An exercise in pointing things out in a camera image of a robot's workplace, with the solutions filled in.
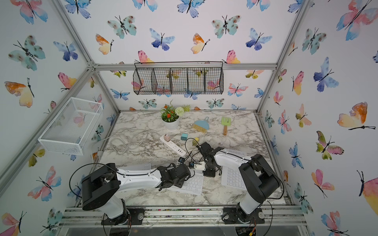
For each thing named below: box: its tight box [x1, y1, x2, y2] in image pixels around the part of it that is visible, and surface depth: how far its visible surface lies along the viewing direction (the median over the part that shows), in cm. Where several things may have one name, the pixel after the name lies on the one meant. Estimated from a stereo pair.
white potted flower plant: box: [159, 98, 191, 131], surface depth 101 cm
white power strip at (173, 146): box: [159, 135, 187, 157], surface depth 98 cm
